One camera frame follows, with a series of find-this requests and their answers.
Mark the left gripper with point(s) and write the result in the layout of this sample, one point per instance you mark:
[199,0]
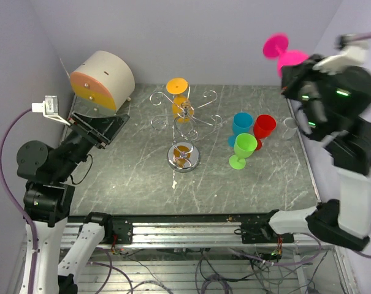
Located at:
[107,127]

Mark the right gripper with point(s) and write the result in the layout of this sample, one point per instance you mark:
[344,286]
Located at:
[292,75]

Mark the pink plastic wine glass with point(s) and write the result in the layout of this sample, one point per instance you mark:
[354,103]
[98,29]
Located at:
[277,47]

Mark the clear wine glass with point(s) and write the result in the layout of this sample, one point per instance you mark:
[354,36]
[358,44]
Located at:
[288,129]

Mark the red plastic wine glass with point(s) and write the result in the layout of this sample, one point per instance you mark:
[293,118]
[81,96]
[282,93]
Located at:
[263,127]

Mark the orange plastic wine glass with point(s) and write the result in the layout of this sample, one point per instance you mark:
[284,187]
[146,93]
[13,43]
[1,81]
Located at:
[177,92]

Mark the blue plastic wine glass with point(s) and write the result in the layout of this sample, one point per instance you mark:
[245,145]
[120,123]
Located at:
[241,123]

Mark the green plastic wine glass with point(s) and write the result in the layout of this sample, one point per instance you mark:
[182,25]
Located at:
[244,146]

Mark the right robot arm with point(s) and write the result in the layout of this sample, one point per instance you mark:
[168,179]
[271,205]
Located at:
[333,104]

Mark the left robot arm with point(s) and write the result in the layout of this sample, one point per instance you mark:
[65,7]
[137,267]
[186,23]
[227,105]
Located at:
[47,203]

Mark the chrome wine glass rack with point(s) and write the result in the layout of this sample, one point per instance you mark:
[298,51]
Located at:
[183,155]

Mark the round mini drawer cabinet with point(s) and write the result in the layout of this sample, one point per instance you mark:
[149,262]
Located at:
[104,81]

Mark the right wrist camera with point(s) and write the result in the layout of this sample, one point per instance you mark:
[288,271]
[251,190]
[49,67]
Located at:
[353,50]

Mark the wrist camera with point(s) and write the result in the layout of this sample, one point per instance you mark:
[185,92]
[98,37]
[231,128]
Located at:
[49,108]
[353,50]

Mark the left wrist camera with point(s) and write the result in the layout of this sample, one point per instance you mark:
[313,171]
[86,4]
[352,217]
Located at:
[49,108]

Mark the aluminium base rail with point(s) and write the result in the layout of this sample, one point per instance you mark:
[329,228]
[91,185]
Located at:
[196,231]

